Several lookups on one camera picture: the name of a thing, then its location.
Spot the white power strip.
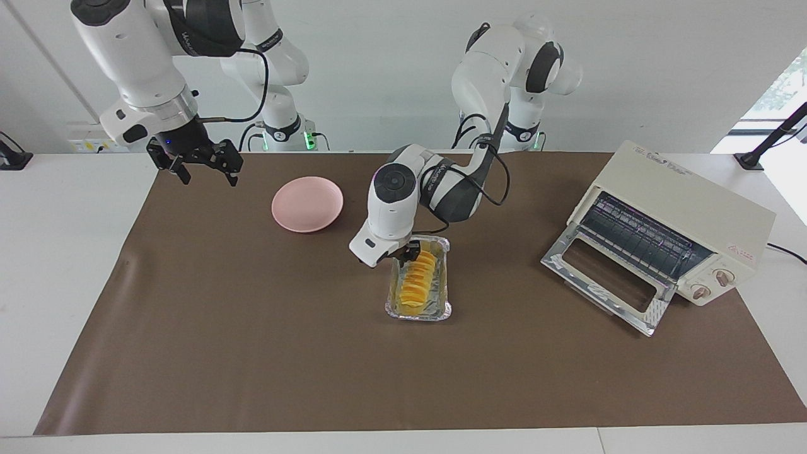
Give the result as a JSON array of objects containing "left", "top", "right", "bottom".
[{"left": 66, "top": 124, "right": 128, "bottom": 154}]

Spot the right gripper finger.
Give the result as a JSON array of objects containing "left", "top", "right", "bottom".
[
  {"left": 146, "top": 139, "right": 192, "bottom": 186},
  {"left": 199, "top": 140, "right": 245, "bottom": 187}
]

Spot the cream toaster oven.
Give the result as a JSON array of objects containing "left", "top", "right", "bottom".
[{"left": 540, "top": 139, "right": 777, "bottom": 337}]

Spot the silver foil tray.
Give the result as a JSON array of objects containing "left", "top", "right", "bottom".
[{"left": 385, "top": 235, "right": 453, "bottom": 322}]

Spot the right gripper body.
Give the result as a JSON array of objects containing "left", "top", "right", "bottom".
[{"left": 155, "top": 118, "right": 213, "bottom": 159}]

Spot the black stand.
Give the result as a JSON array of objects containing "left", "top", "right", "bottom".
[
  {"left": 0, "top": 131, "right": 34, "bottom": 172},
  {"left": 734, "top": 101, "right": 807, "bottom": 172}
]

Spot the yellow sliced bread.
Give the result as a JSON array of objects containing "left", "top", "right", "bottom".
[{"left": 399, "top": 250, "right": 438, "bottom": 310}]

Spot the pink round plate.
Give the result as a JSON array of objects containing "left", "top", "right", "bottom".
[{"left": 271, "top": 176, "right": 345, "bottom": 234}]

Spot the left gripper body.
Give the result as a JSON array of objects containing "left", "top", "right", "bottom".
[{"left": 395, "top": 236, "right": 422, "bottom": 264}]

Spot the black oven power cable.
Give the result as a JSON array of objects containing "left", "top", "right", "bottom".
[{"left": 765, "top": 242, "right": 807, "bottom": 266}]

